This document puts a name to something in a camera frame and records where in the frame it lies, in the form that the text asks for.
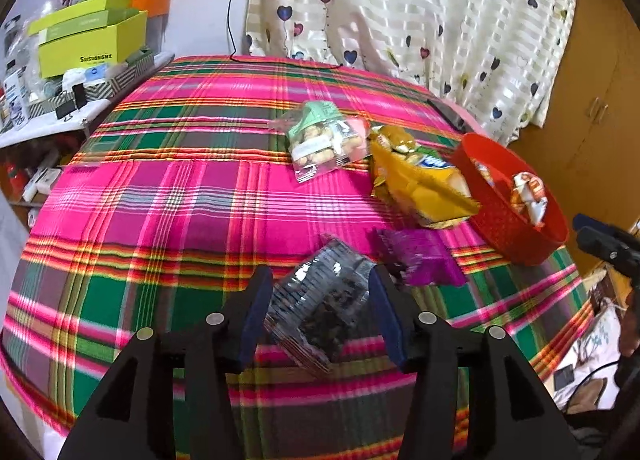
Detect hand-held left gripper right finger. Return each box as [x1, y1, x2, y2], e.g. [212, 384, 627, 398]
[369, 264, 582, 460]

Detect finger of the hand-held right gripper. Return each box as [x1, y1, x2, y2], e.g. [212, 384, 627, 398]
[577, 229, 640, 291]
[572, 212, 640, 247]

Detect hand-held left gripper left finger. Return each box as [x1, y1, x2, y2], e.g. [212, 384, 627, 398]
[57, 266, 275, 460]

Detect clear dark seaweed packet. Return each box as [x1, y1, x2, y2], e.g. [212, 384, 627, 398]
[262, 236, 378, 381]

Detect red plastic basket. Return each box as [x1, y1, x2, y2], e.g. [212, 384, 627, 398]
[451, 132, 571, 267]

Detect yellow snack bag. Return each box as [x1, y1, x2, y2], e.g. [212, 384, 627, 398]
[369, 132, 483, 231]

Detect gold foil snack packet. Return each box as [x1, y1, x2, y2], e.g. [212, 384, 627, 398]
[375, 125, 418, 155]

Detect clear green label biscuit packet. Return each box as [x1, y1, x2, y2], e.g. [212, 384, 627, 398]
[270, 101, 351, 185]

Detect red white snack packet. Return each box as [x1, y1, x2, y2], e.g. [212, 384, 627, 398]
[510, 172, 548, 227]

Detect purple snack packet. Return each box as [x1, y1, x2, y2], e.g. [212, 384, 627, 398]
[375, 229, 468, 288]

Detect white floral cloth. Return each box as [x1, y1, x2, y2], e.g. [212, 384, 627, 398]
[565, 290, 626, 411]

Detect wooden cabinet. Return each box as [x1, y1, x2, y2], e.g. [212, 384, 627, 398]
[505, 0, 640, 281]

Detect black flat device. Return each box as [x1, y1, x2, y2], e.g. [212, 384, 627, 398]
[553, 364, 582, 392]

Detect pink stool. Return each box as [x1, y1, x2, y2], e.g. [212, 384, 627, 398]
[447, 99, 485, 137]

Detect black phone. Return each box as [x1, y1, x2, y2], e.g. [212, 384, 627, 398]
[427, 99, 469, 134]

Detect white power strip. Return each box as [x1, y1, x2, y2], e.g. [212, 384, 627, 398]
[22, 165, 64, 204]

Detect striped tray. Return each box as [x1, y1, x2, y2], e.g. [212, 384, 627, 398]
[27, 47, 157, 117]

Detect heart print curtain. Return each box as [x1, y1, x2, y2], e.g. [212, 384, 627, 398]
[245, 0, 581, 146]

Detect white shelf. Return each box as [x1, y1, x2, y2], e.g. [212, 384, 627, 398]
[0, 52, 176, 151]

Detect black binder clip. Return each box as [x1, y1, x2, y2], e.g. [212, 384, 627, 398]
[54, 81, 90, 121]

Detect lime green box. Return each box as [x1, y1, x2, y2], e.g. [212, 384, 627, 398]
[27, 0, 149, 79]

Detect orange lid storage box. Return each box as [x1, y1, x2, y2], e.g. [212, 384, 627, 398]
[131, 0, 173, 58]

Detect black cable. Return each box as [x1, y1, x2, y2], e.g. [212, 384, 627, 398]
[227, 0, 346, 72]

